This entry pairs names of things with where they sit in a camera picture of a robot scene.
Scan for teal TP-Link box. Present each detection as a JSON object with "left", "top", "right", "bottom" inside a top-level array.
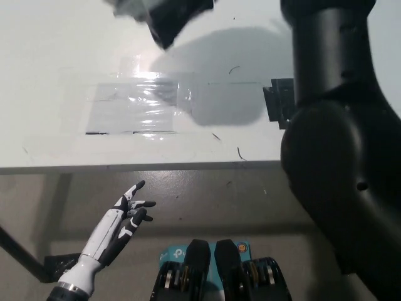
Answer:
[{"left": 158, "top": 241, "right": 252, "bottom": 301}]

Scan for white and black left hand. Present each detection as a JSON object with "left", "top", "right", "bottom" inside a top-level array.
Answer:
[{"left": 58, "top": 181, "right": 157, "bottom": 292}]

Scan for black table foot plate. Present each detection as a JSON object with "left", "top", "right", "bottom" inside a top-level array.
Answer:
[{"left": 43, "top": 253, "right": 79, "bottom": 283}]

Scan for black ribbed body block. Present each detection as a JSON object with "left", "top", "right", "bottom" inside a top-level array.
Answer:
[
  {"left": 150, "top": 238, "right": 211, "bottom": 301},
  {"left": 215, "top": 238, "right": 288, "bottom": 301}
]

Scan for black table leg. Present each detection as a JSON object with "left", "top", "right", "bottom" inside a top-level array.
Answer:
[{"left": 0, "top": 216, "right": 53, "bottom": 283}]

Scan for black ribbed left body block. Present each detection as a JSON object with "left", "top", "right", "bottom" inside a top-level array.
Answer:
[{"left": 150, "top": 238, "right": 211, "bottom": 301}]

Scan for black ribbed right body block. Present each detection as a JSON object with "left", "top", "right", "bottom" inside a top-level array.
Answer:
[{"left": 215, "top": 238, "right": 288, "bottom": 301}]

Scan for clear plastic tape sheet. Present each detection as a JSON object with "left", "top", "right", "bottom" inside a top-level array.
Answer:
[{"left": 85, "top": 71, "right": 195, "bottom": 135}]

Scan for grey plastic bag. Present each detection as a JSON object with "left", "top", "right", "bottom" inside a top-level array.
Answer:
[{"left": 103, "top": 0, "right": 216, "bottom": 51}]

